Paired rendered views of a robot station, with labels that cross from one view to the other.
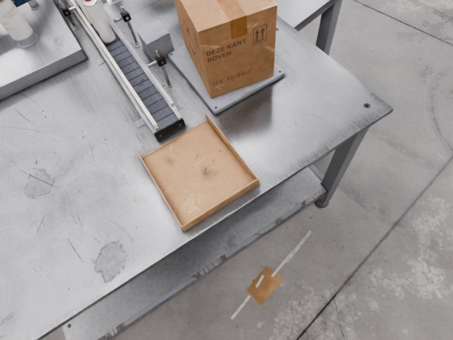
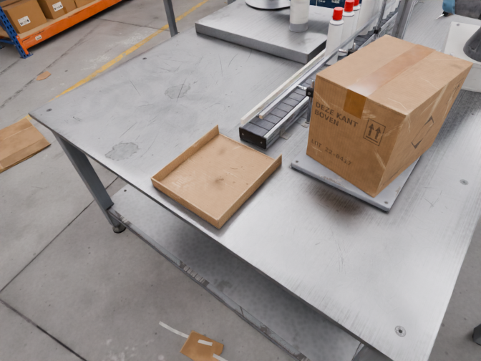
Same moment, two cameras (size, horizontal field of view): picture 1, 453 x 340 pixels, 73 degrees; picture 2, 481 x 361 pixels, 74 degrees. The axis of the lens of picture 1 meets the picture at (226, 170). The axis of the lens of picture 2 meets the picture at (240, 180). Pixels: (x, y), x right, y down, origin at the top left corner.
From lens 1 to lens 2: 0.61 m
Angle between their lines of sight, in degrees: 38
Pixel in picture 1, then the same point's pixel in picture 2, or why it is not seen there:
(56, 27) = (322, 33)
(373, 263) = not seen: outside the picture
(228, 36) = (341, 104)
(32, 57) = (282, 36)
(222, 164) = (232, 190)
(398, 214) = not seen: outside the picture
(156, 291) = (160, 237)
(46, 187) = (175, 95)
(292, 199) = (300, 339)
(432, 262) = not seen: outside the picture
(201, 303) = (171, 290)
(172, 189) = (192, 163)
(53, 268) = (113, 124)
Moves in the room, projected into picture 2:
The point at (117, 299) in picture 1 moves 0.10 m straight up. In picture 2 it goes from (149, 212) to (144, 200)
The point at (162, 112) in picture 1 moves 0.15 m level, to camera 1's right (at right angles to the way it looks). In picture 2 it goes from (264, 123) to (290, 149)
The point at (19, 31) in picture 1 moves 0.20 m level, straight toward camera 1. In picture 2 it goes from (295, 16) to (275, 34)
